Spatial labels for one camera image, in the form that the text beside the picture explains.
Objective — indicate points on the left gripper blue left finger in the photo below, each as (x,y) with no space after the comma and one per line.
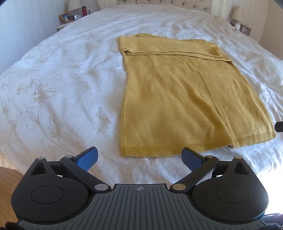
(77,168)

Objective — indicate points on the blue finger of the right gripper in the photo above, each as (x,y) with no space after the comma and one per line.
(279,127)

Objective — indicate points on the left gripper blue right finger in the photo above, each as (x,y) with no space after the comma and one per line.
(201,168)

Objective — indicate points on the mustard yellow knit sweater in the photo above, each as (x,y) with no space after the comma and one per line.
(186,93)

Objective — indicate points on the tufted beige headboard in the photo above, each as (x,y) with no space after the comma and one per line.
(214,7)

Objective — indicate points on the left white nightstand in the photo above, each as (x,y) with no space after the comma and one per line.
(63,25)

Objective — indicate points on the red bottle on nightstand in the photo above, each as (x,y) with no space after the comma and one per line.
(84,11)

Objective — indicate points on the picture frame right nightstand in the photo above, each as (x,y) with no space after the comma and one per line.
(245,30)

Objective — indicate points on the wooden picture frame left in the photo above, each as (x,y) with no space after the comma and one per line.
(66,17)

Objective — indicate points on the small silver photo frame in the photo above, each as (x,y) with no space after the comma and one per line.
(76,16)

